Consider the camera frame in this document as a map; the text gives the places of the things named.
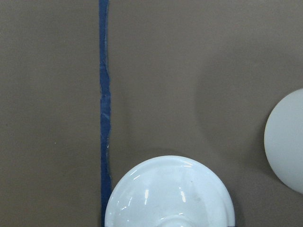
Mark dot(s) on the white cup lid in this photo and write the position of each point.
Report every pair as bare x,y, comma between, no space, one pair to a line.
170,191

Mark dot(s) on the white enamel cup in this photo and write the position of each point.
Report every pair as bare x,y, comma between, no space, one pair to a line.
283,140

